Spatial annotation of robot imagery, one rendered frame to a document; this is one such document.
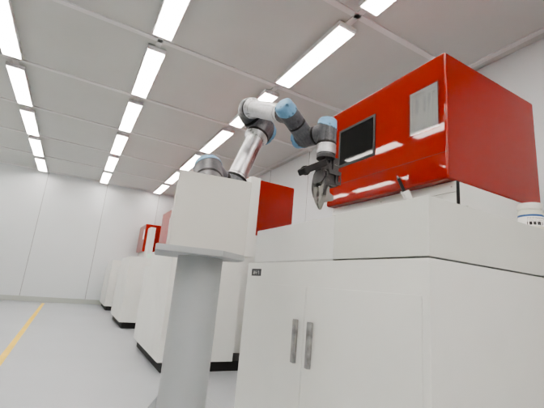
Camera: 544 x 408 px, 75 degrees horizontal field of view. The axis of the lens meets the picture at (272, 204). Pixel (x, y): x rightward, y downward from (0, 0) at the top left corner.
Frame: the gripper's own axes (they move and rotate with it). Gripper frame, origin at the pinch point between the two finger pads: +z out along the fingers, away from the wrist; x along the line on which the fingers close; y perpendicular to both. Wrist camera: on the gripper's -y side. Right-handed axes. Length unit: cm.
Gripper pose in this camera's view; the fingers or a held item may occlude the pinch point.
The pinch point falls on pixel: (318, 206)
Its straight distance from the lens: 132.0
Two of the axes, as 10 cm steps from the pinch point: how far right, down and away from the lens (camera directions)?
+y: 8.7, 1.9, 4.6
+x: -4.9, 1.6, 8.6
